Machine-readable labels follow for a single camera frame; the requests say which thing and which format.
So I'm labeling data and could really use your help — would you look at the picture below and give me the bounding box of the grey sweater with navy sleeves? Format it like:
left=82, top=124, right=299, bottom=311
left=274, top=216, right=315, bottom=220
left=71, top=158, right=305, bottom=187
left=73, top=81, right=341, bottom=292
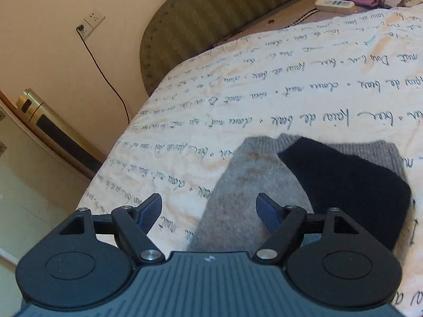
left=188, top=134, right=414, bottom=258

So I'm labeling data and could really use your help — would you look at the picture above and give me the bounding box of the gold tower appliance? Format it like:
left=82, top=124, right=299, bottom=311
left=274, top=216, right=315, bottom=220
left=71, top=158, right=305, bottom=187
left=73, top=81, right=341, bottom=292
left=16, top=89, right=105, bottom=178

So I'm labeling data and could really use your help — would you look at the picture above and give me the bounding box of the white bedspread with script print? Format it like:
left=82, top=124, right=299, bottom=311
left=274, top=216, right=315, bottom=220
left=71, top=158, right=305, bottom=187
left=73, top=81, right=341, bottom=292
left=80, top=6, right=422, bottom=316

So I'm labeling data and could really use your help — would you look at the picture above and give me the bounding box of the olive green padded headboard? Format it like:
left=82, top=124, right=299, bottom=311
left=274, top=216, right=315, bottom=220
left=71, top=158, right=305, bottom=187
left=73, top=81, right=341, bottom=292
left=140, top=0, right=291, bottom=95

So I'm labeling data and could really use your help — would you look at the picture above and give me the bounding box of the white power strip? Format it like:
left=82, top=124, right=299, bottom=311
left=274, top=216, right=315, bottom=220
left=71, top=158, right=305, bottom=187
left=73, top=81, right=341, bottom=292
left=315, top=0, right=356, bottom=14

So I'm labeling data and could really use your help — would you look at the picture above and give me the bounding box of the black power cable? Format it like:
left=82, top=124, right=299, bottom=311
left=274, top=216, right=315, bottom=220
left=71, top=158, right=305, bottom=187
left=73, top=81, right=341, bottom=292
left=75, top=26, right=131, bottom=125

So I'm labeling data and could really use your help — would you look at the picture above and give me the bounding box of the white wall socket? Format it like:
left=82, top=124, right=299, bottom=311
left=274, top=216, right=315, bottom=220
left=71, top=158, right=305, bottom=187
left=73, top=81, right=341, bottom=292
left=76, top=9, right=105, bottom=40

